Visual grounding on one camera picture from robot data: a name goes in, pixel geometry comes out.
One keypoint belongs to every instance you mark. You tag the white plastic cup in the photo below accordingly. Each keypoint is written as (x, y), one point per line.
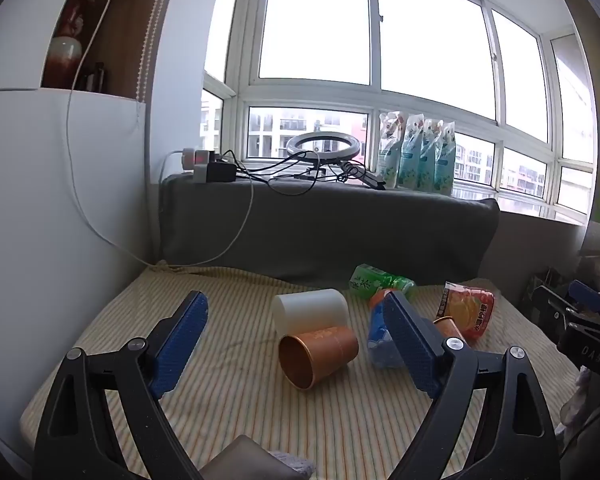
(310, 307)

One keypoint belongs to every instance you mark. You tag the grey cushion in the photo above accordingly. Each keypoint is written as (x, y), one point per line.
(330, 230)

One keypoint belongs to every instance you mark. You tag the grey knitted cloth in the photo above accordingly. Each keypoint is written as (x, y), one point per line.
(295, 462)

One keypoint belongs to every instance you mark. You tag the copper paper cup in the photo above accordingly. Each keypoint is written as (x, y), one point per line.
(325, 350)

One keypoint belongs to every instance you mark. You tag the brown pad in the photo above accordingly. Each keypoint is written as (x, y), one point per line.
(240, 460)

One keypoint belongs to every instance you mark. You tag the red and white vase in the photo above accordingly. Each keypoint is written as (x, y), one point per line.
(62, 60)

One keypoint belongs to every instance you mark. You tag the white fluffy cloth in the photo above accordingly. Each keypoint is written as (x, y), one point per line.
(577, 400)

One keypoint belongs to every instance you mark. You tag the blue bottle with orange cap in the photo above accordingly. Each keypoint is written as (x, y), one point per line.
(382, 332)

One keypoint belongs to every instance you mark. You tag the small copper cup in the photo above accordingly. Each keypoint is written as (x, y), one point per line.
(450, 329)

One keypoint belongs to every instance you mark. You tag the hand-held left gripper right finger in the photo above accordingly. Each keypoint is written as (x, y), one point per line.
(410, 345)

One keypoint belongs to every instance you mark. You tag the black phone holder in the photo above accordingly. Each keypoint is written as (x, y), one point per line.
(367, 177)

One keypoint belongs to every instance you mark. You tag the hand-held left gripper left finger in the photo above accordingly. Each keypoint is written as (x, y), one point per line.
(177, 342)

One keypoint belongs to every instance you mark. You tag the dark books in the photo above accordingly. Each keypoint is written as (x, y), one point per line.
(92, 77)

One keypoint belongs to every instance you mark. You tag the white power strip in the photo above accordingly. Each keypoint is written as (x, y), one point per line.
(202, 165)

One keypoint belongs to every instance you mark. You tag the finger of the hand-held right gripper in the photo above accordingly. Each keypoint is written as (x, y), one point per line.
(550, 305)
(587, 294)

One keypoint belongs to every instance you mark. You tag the green tea bottle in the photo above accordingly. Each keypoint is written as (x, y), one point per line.
(377, 280)

